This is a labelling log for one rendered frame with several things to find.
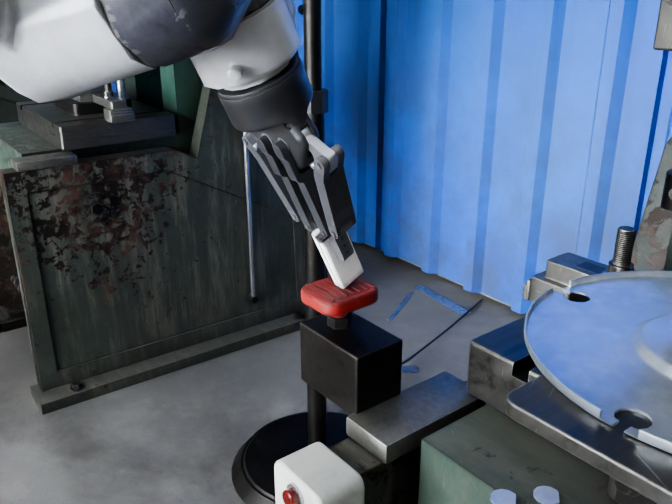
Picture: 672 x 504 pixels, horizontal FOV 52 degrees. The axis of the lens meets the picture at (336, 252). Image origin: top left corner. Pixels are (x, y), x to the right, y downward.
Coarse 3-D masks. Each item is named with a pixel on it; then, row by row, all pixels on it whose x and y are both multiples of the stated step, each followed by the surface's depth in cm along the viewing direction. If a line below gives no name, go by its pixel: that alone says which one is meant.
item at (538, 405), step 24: (528, 384) 47; (528, 408) 45; (552, 408) 45; (576, 408) 45; (552, 432) 43; (576, 432) 42; (600, 432) 42; (576, 456) 42; (600, 456) 40; (624, 456) 40; (648, 456) 40; (624, 480) 39; (648, 480) 38
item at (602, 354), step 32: (576, 288) 61; (608, 288) 61; (640, 288) 61; (544, 320) 56; (576, 320) 56; (608, 320) 56; (640, 320) 56; (544, 352) 51; (576, 352) 51; (608, 352) 51; (640, 352) 51; (576, 384) 47; (608, 384) 47; (640, 384) 47; (608, 416) 43
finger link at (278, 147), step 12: (276, 144) 59; (288, 156) 59; (288, 168) 60; (300, 180) 61; (312, 180) 62; (312, 192) 62; (312, 204) 63; (324, 216) 64; (324, 228) 64; (324, 240) 65
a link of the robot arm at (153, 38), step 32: (128, 0) 40; (160, 0) 40; (192, 0) 40; (224, 0) 42; (256, 0) 51; (128, 32) 42; (160, 32) 41; (192, 32) 41; (224, 32) 43; (160, 64) 45
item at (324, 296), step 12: (312, 288) 70; (324, 288) 70; (336, 288) 70; (348, 288) 70; (360, 288) 70; (372, 288) 70; (312, 300) 68; (324, 300) 67; (336, 300) 67; (348, 300) 67; (360, 300) 68; (372, 300) 69; (324, 312) 67; (336, 312) 67; (348, 312) 68
